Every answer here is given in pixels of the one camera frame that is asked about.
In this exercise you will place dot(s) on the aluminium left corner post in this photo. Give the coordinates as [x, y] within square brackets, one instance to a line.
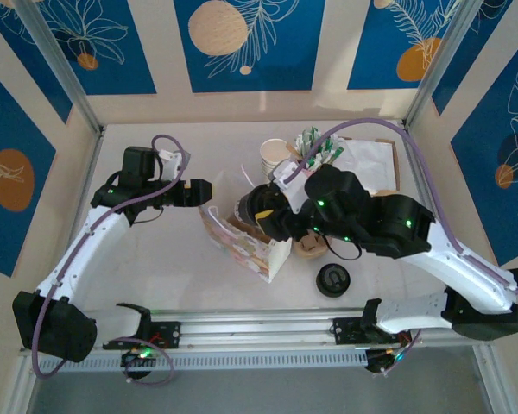
[60, 64]

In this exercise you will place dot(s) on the white paper napkins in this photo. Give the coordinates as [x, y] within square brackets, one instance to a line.
[371, 159]

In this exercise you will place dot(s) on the stack of black cup lids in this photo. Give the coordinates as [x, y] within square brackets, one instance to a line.
[333, 281]

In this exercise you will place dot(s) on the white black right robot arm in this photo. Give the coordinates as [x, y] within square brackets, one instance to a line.
[466, 267]

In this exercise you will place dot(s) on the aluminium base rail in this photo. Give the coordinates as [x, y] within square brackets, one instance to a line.
[250, 328]

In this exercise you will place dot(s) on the aluminium left side rail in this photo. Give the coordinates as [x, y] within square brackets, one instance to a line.
[92, 159]

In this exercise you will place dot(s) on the white patterned paper bag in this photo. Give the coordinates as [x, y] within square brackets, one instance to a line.
[246, 254]

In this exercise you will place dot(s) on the aluminium right side rail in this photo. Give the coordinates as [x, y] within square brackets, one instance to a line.
[410, 146]

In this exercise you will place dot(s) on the stack of white paper cups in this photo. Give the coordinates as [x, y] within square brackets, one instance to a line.
[274, 155]

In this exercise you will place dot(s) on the paper cup with dark sleeve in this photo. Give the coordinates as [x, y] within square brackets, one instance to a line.
[241, 213]

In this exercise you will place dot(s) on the black cup lid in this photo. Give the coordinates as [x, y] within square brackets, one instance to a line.
[252, 200]

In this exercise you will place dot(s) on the wooden stirrer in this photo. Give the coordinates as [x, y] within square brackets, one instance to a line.
[290, 149]

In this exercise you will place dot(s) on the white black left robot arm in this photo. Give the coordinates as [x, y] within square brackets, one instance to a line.
[82, 254]

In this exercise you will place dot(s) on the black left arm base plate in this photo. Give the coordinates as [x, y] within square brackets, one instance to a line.
[168, 334]

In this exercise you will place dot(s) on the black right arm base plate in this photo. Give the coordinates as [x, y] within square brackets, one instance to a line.
[345, 331]

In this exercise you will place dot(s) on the aluminium right corner post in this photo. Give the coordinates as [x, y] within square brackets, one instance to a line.
[440, 60]

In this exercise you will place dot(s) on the green white sugar sachet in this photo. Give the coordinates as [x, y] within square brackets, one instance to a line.
[330, 144]
[337, 153]
[301, 140]
[313, 133]

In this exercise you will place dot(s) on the aluminium corner post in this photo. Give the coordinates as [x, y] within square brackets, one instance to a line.
[60, 64]
[440, 60]

